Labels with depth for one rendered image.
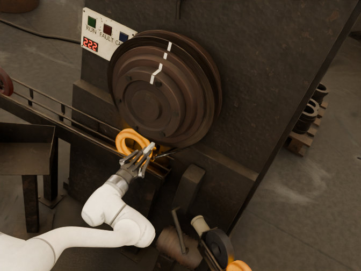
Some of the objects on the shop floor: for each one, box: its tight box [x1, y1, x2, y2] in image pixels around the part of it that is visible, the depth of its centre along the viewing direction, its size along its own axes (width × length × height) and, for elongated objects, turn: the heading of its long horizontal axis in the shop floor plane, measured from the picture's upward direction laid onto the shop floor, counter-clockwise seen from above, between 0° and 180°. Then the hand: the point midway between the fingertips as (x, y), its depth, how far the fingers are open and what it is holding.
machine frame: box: [63, 0, 361, 271], centre depth 189 cm, size 73×108×176 cm
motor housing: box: [153, 225, 203, 271], centre depth 181 cm, size 13×22×54 cm, turn 49°
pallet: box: [282, 82, 330, 158], centre depth 339 cm, size 120×82×44 cm
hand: (148, 149), depth 161 cm, fingers closed
